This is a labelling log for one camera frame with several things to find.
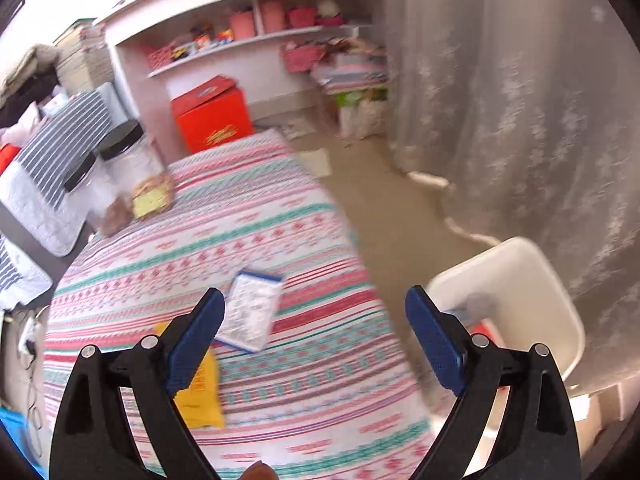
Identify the yellow snack wrapper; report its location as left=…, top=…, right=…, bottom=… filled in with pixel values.
left=174, top=348, right=226, bottom=429

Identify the blue white small packet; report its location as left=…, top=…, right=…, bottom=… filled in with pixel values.
left=215, top=269, right=285, bottom=353

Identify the white trash bin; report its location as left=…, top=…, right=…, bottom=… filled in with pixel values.
left=424, top=236, right=586, bottom=476

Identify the patterned striped tablecloth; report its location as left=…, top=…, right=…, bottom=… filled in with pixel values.
left=42, top=131, right=434, bottom=479

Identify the black-lid jar with snacks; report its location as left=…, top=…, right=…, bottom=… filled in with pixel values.
left=96, top=119, right=175, bottom=220

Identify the grey sofa with striped cover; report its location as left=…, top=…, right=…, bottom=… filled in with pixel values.
left=1, top=82, right=130, bottom=310

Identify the red cardboard box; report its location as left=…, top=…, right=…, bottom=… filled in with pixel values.
left=171, top=75, right=254, bottom=154

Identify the white paper on floor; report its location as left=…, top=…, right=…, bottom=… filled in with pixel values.
left=296, top=148, right=332, bottom=179

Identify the grey floral lace curtain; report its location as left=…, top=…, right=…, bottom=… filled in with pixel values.
left=384, top=0, right=639, bottom=392

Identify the stack of papers and books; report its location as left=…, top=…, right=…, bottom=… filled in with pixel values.
left=310, top=38, right=388, bottom=94

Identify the pink basket lower shelf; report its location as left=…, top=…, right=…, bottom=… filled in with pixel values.
left=280, top=44, right=326, bottom=74

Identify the white bookshelf unit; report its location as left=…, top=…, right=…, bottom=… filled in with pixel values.
left=96, top=0, right=383, bottom=162

